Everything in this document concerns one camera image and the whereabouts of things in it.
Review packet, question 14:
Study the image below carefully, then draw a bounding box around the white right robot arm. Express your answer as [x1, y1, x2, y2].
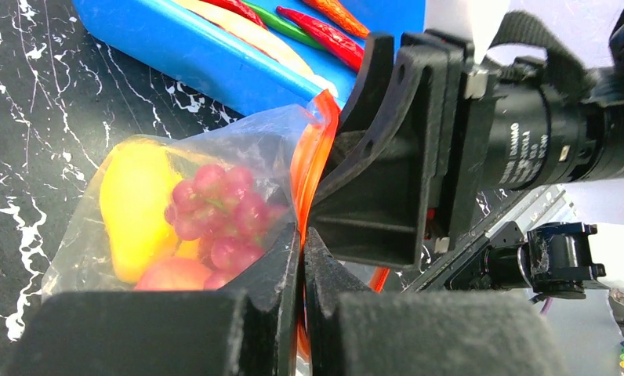
[308, 10, 624, 299]

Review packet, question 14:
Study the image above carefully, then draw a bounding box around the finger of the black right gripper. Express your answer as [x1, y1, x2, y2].
[325, 32, 394, 175]
[310, 45, 464, 269]

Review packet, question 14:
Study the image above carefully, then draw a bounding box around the clear zip bag orange seal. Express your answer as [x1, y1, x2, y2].
[41, 89, 391, 376]

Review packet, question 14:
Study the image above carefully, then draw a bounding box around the peach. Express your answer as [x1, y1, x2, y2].
[133, 257, 212, 291]

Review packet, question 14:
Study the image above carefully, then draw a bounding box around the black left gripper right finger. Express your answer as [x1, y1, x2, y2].
[303, 229, 567, 375]

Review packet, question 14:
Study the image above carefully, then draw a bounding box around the purple grape bunch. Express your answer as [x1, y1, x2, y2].
[165, 164, 290, 276]

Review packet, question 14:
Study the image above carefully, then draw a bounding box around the yellow mango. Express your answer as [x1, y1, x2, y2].
[99, 140, 195, 290]

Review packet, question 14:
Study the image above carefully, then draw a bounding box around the small orange chili pepper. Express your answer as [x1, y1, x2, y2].
[303, 0, 370, 39]

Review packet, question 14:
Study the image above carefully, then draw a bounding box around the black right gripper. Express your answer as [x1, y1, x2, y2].
[447, 9, 624, 237]

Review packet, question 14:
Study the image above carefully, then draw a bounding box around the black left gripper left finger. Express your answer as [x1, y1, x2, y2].
[5, 223, 300, 375]

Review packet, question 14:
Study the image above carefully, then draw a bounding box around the blue plastic bin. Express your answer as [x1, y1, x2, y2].
[73, 0, 426, 115]

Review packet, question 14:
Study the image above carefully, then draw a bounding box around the red chili pepper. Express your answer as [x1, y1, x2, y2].
[204, 0, 267, 29]
[276, 6, 365, 73]

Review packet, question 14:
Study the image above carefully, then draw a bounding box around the thin green chili pepper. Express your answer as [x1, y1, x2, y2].
[243, 1, 325, 51]

